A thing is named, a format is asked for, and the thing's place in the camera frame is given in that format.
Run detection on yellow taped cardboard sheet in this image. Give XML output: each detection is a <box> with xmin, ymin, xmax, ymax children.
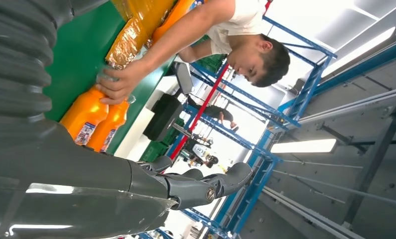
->
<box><xmin>105</xmin><ymin>0</ymin><xmax>177</xmax><ymax>71</ymax></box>

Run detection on white table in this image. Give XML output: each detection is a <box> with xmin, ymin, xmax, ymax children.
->
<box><xmin>113</xmin><ymin>76</ymin><xmax>182</xmax><ymax>162</ymax></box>

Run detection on black carrying case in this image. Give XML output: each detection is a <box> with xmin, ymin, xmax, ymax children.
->
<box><xmin>142</xmin><ymin>94</ymin><xmax>185</xmax><ymax>142</ymax></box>

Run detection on green table cover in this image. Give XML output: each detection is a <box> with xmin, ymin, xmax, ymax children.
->
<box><xmin>43</xmin><ymin>0</ymin><xmax>177</xmax><ymax>156</ymax></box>

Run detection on grey tablet on stand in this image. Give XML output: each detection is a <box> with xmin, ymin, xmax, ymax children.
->
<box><xmin>174</xmin><ymin>61</ymin><xmax>194</xmax><ymax>95</ymax></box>

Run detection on green plastic crates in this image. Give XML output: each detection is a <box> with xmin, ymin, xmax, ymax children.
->
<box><xmin>192</xmin><ymin>34</ymin><xmax>227</xmax><ymax>73</ymax></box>
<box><xmin>139</xmin><ymin>117</ymin><xmax>185</xmax><ymax>162</ymax></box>

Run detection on person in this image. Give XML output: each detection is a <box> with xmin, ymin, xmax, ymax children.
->
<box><xmin>95</xmin><ymin>0</ymin><xmax>291</xmax><ymax>106</ymax></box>
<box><xmin>188</xmin><ymin>96</ymin><xmax>240</xmax><ymax>131</ymax></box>

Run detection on blue metal rack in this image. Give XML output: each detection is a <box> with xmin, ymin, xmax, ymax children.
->
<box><xmin>136</xmin><ymin>14</ymin><xmax>339</xmax><ymax>239</ymax></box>

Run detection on ceiling light panel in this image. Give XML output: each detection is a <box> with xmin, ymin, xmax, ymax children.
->
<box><xmin>270</xmin><ymin>138</ymin><xmax>338</xmax><ymax>154</ymax></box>
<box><xmin>320</xmin><ymin>26</ymin><xmax>396</xmax><ymax>79</ymax></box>

